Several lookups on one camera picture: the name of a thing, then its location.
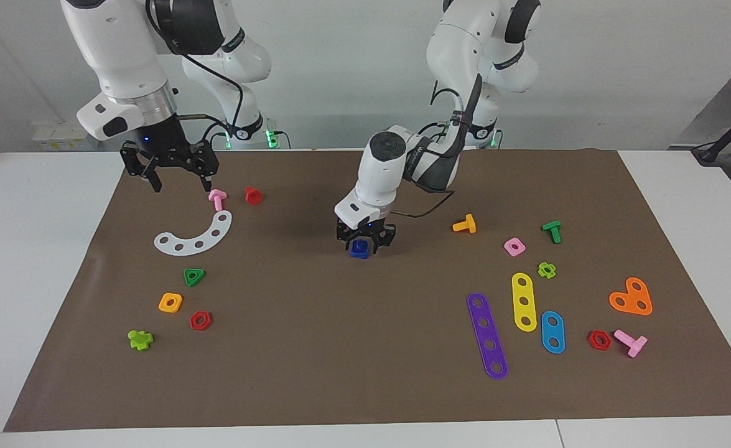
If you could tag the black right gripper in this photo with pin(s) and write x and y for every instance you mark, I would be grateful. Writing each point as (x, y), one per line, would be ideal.
(163, 146)

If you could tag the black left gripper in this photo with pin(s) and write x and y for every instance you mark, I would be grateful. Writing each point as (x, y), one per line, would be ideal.
(365, 232)

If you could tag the blue square plastic nut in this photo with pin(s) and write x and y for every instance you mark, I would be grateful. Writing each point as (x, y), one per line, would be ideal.
(353, 248)

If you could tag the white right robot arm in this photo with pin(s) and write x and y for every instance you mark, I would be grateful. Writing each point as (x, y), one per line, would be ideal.
(116, 50)

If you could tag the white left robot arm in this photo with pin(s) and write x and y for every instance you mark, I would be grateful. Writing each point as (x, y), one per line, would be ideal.
(381, 174)

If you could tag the pink plastic screw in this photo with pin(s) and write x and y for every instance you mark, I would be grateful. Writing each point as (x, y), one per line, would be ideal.
(634, 344)
(217, 198)

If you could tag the red plastic screw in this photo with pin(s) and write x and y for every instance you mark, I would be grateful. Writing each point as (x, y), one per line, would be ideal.
(253, 197)

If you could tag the orange plastic screw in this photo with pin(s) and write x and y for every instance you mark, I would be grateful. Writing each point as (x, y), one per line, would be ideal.
(465, 225)

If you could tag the green triangle plastic nut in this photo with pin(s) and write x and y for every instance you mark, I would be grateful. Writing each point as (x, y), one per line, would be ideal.
(188, 280)

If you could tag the pink square plastic nut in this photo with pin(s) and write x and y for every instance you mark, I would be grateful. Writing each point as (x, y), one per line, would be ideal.
(508, 251)

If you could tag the orange square plastic nut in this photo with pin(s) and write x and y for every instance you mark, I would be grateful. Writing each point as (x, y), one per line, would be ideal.
(163, 306)

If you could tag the red hexagon plastic nut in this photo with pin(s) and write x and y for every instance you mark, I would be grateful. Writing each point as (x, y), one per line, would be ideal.
(195, 325)
(591, 344)

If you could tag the lime green flower nut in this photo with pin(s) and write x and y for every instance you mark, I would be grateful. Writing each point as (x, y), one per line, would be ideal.
(542, 272)

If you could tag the lime green plastic screw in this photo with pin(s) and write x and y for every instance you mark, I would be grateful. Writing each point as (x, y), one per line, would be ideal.
(139, 340)

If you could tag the dark green plastic screw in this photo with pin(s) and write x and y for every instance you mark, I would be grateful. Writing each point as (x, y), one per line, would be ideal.
(552, 229)

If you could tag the white curved holed strip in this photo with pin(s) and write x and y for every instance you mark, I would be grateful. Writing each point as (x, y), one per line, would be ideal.
(189, 247)

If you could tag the brown table mat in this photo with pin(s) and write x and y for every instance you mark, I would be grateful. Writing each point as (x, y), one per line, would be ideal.
(353, 336)

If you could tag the purple four-hole strip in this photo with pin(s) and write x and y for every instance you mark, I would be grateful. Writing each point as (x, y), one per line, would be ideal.
(485, 333)

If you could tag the yellow three-hole strip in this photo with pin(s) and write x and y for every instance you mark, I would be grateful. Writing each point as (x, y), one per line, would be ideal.
(524, 291)

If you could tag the blue two-hole strip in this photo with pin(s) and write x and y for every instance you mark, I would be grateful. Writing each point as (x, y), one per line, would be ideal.
(552, 332)

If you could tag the orange heart-shaped holed plate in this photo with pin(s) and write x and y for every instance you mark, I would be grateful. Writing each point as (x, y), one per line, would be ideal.
(630, 297)

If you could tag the black stand pole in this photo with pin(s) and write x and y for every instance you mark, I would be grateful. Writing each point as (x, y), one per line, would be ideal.
(729, 134)

